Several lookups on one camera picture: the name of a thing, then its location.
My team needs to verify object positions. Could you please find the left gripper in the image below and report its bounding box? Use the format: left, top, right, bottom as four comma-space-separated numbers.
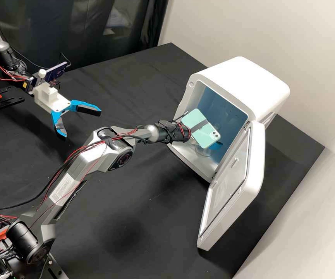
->
34, 82, 102, 140

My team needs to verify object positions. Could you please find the incubator door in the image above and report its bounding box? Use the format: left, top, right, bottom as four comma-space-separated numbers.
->
196, 120, 266, 251

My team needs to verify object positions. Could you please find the white incubator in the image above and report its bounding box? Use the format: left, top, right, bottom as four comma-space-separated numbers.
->
167, 56, 291, 184

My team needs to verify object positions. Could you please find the black mounting plate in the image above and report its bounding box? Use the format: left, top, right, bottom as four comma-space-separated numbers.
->
0, 92, 25, 116

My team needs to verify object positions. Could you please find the right wrist camera phone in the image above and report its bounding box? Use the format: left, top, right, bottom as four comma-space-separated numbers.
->
181, 108, 222, 150

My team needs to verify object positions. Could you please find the wrist camera phone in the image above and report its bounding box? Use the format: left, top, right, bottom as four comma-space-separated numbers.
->
181, 108, 222, 150
37, 60, 71, 88

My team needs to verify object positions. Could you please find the left wrist camera phone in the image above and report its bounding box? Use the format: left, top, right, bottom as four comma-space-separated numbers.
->
37, 60, 71, 88

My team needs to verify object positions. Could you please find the black cable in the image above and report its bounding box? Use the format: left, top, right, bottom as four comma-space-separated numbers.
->
0, 184, 55, 212

